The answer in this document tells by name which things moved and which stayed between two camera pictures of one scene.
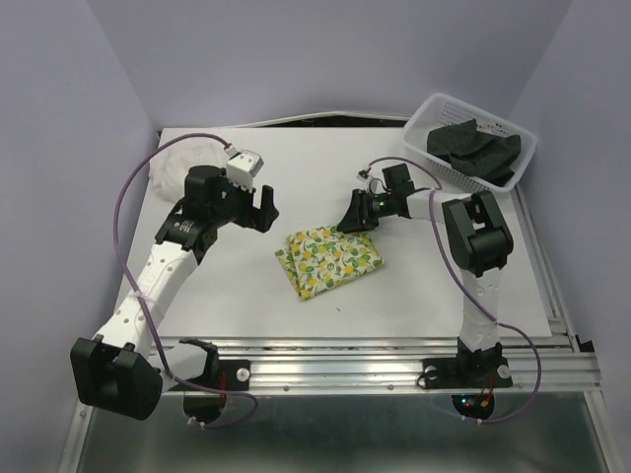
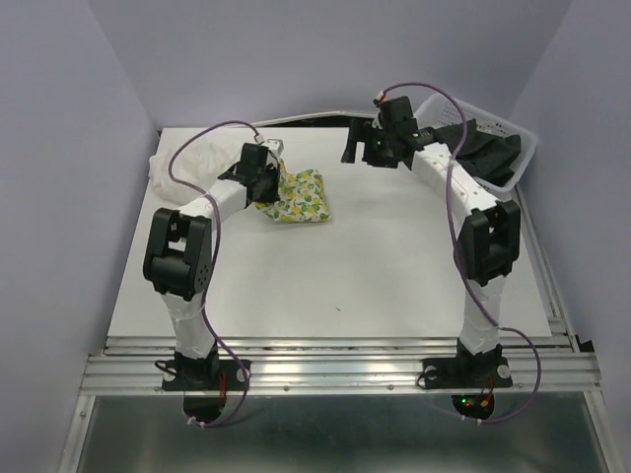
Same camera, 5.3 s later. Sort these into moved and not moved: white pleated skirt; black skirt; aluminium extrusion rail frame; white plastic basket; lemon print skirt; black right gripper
Moved: black right gripper; lemon print skirt
Not moved: black skirt; aluminium extrusion rail frame; white pleated skirt; white plastic basket
